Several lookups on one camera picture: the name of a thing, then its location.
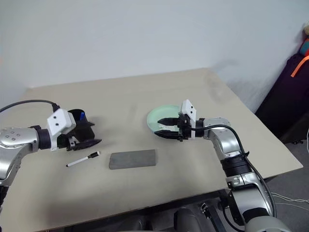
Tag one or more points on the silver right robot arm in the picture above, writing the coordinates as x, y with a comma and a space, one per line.
227, 145

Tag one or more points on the large dark rounded shape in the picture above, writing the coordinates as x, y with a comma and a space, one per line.
186, 220

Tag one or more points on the white marker black cap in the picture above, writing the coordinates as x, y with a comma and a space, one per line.
79, 161

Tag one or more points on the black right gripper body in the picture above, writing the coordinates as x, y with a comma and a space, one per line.
184, 125

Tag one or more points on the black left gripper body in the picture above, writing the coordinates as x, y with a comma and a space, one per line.
65, 142

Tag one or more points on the black metal table leg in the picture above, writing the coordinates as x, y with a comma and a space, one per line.
210, 217

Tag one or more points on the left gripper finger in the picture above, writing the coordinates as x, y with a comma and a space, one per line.
89, 143
91, 124

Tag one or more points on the black cup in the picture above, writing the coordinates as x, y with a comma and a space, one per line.
84, 131

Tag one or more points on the orange strip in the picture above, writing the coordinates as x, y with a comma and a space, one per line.
298, 68

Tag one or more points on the blue plate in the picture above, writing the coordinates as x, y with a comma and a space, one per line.
150, 128

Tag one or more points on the green plate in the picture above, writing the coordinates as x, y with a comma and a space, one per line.
164, 112

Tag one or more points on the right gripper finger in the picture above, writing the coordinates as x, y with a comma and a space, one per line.
169, 121
167, 134

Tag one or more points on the colourful plush toy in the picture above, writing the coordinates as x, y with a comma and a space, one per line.
305, 46

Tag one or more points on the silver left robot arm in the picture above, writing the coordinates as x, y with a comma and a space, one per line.
14, 142

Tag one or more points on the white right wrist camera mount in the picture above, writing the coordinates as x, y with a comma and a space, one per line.
189, 108

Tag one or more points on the white marker blue cap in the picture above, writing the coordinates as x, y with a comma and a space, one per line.
82, 115

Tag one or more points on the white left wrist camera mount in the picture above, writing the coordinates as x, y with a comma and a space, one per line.
58, 120

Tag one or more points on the grey glasses case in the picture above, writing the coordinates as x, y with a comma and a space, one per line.
132, 159

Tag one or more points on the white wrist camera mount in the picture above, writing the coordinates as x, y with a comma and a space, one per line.
189, 108
58, 120

